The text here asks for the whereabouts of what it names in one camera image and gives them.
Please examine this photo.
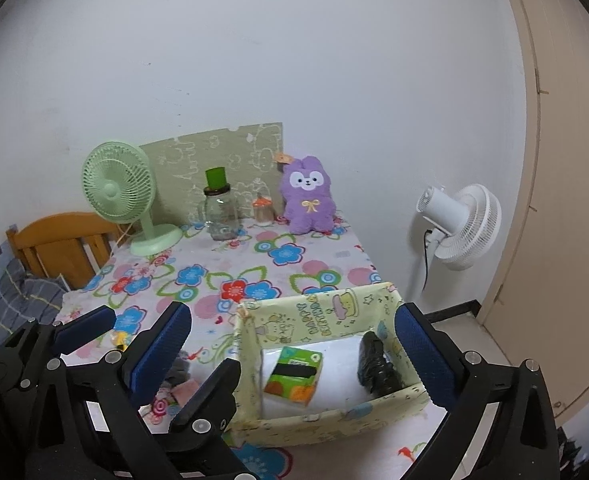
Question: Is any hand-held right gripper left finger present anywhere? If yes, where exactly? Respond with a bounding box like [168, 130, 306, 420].
[27, 302, 193, 480]

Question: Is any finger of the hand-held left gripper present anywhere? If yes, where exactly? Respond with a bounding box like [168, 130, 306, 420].
[168, 358, 243, 437]
[0, 305, 118, 398]

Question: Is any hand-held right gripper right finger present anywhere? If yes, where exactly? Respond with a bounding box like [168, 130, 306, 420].
[394, 302, 561, 480]

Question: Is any pink cloth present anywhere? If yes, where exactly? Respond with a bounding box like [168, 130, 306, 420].
[167, 379, 202, 406]

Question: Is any printed fabric storage box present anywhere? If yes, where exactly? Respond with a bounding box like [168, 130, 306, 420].
[224, 282, 430, 448]

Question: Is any black cloth bundle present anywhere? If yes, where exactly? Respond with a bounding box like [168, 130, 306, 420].
[358, 331, 405, 396]

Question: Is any grey plaid pillow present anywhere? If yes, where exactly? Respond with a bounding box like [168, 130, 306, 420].
[0, 255, 68, 351]

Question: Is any green tissue packet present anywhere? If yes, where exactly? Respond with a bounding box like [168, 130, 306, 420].
[264, 346, 323, 407]

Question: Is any white standing fan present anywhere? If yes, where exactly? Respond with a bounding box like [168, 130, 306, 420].
[407, 183, 502, 306]

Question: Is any green desk fan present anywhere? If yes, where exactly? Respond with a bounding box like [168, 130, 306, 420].
[82, 141, 182, 257]

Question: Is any glass jar mug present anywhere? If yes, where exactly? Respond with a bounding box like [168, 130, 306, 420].
[203, 187, 239, 241]

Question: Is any small orange-lidded jar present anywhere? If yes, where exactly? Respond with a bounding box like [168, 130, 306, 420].
[253, 194, 275, 226]

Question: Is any green cup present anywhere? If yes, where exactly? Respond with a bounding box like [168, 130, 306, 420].
[205, 166, 230, 192]

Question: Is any purple plush bunny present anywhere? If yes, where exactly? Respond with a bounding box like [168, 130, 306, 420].
[276, 152, 337, 235]

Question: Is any beige door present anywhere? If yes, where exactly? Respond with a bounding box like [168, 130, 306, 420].
[477, 0, 589, 441]

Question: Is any green printed panel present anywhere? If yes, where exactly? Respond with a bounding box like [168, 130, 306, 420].
[139, 121, 284, 226]

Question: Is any black fan cable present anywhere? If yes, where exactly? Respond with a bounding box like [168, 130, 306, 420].
[421, 228, 437, 293]

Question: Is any desk fan cable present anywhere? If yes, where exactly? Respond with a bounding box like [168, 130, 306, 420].
[113, 222, 138, 251]

